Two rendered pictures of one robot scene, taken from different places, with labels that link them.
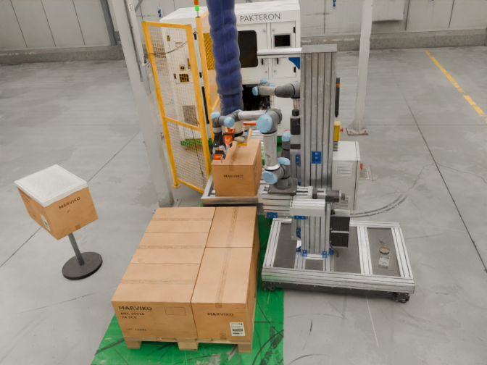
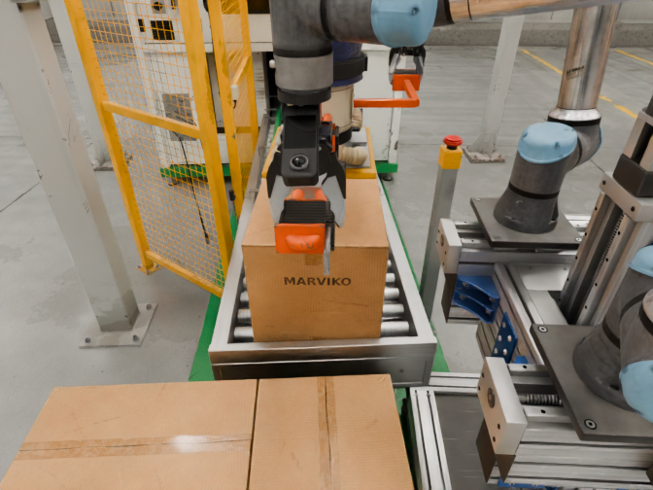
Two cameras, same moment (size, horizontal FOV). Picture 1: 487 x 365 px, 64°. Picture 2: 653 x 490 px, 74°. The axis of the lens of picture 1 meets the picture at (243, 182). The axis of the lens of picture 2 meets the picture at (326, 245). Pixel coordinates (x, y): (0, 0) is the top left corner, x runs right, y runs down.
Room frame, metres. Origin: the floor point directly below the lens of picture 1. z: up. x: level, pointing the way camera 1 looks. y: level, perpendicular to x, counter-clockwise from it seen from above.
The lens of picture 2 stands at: (2.26, 0.25, 1.61)
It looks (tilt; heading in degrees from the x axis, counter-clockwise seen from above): 34 degrees down; 349
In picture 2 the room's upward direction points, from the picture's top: straight up
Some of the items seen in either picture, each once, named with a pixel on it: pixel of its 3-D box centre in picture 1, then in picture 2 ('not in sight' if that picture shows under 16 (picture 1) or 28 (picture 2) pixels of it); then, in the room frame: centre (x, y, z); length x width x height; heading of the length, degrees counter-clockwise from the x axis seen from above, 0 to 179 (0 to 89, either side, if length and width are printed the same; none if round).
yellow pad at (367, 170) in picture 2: (244, 135); (355, 145); (3.39, -0.05, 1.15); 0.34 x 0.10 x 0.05; 167
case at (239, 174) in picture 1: (238, 168); (319, 244); (3.50, 0.03, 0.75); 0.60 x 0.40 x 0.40; 168
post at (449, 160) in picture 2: not in sight; (432, 258); (3.67, -0.50, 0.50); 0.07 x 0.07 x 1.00; 82
